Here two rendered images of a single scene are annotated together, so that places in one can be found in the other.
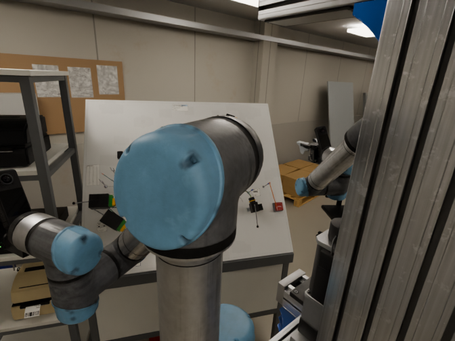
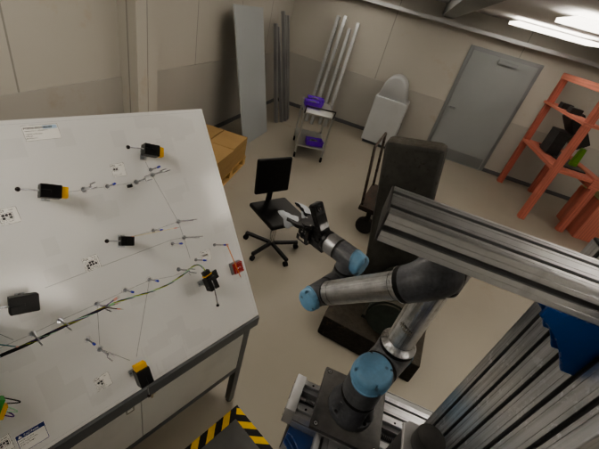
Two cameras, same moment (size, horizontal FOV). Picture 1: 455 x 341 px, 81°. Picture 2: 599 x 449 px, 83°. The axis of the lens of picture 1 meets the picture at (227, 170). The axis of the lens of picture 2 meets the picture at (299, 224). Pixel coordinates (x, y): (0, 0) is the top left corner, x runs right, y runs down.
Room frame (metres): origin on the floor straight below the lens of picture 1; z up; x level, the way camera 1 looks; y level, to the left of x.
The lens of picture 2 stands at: (0.47, 0.27, 2.23)
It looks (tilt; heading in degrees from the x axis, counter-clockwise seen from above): 34 degrees down; 319
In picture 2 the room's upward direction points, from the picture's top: 16 degrees clockwise
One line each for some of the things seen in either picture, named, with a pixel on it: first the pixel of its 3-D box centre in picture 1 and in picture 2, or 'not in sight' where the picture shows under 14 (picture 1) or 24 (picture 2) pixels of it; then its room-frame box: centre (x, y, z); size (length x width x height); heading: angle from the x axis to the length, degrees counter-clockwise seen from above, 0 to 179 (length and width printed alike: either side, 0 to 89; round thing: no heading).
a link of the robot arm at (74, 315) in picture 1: (82, 284); not in sight; (0.42, 0.28, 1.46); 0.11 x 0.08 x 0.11; 156
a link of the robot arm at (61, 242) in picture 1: (67, 247); not in sight; (0.40, 0.28, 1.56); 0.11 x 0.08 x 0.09; 66
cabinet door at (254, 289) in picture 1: (240, 291); (196, 376); (1.33, -0.11, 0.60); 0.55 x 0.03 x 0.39; 106
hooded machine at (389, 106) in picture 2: not in sight; (389, 110); (5.25, -5.31, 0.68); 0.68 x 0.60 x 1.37; 40
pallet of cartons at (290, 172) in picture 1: (298, 180); (206, 156); (4.40, -1.25, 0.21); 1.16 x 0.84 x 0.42; 130
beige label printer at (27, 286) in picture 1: (43, 281); not in sight; (1.17, 0.98, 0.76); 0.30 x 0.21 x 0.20; 19
